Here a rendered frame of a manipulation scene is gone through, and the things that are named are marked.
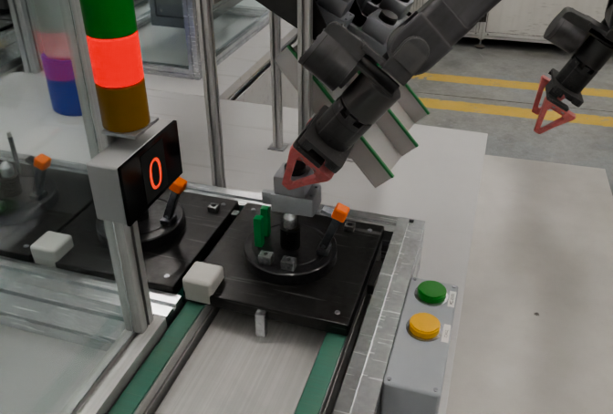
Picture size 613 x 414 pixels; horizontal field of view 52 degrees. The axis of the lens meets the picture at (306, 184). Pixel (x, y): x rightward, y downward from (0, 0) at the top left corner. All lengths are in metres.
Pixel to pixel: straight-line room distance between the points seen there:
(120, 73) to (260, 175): 0.76
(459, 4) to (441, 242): 0.54
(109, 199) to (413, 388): 0.41
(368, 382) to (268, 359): 0.15
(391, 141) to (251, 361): 0.52
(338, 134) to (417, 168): 0.64
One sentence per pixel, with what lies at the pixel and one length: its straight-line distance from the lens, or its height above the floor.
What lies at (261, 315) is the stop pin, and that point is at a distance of 0.87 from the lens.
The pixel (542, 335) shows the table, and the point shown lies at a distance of 1.05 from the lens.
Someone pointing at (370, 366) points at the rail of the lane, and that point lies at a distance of 0.81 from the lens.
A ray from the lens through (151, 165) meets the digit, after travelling 0.71.
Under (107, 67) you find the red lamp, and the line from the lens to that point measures 0.66.
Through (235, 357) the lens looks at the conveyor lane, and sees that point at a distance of 0.88.
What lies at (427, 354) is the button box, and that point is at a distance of 0.84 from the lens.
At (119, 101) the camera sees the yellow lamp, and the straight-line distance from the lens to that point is 0.67.
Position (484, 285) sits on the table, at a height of 0.86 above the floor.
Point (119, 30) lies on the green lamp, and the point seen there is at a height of 1.37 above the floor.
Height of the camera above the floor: 1.55
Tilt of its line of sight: 31 degrees down
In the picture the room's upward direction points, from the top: straight up
